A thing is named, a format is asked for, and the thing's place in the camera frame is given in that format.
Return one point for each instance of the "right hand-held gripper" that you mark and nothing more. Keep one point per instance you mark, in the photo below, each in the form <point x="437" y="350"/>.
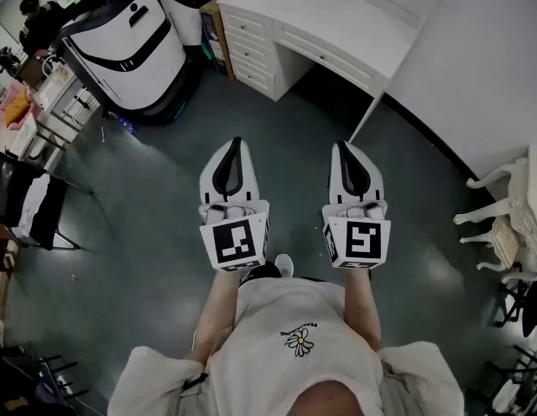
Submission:
<point x="359" y="241"/>

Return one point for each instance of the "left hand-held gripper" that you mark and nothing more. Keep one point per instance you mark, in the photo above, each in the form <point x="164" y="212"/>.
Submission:
<point x="234" y="241"/>

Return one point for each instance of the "person's right forearm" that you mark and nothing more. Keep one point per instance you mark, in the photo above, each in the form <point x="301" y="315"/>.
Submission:
<point x="361" y="306"/>

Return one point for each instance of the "person's left forearm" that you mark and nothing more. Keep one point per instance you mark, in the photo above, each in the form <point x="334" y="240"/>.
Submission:
<point x="216" y="314"/>

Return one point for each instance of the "white desk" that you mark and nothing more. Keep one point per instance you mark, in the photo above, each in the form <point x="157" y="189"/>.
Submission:
<point x="338" y="24"/>

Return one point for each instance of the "person's black trousers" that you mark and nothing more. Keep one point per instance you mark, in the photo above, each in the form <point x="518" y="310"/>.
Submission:
<point x="262" y="271"/>

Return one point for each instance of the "person's white shoe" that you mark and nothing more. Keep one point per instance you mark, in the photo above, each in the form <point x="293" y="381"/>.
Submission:
<point x="285" y="264"/>

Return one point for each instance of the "brown cardboard box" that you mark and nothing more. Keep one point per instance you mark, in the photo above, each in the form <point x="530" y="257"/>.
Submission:
<point x="216" y="41"/>

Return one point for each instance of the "white ornate chair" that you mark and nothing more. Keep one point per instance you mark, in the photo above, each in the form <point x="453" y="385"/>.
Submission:
<point x="506" y="215"/>

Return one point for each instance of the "large white black-trimmed robot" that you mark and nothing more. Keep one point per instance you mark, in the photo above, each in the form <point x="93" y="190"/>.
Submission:
<point x="130" y="54"/>

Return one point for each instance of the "person's white flower-print shirt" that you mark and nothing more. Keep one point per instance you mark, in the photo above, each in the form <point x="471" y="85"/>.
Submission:
<point x="273" y="371"/>

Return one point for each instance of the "white side table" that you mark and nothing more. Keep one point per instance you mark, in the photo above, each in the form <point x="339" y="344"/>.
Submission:
<point x="56" y="89"/>

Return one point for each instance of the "white cloth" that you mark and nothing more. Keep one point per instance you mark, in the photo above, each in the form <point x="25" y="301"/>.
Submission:
<point x="32" y="206"/>

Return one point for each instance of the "black swivel chair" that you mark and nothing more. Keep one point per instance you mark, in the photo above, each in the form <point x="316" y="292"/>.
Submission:
<point x="528" y="301"/>

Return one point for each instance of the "black folding chair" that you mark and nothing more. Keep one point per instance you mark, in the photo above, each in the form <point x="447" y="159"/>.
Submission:
<point x="17" y="189"/>

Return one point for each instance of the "yellow cushion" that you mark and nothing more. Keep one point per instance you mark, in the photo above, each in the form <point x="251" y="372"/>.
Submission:
<point x="17" y="107"/>

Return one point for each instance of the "black metal rack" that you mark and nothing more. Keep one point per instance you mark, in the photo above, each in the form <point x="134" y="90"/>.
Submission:
<point x="39" y="379"/>

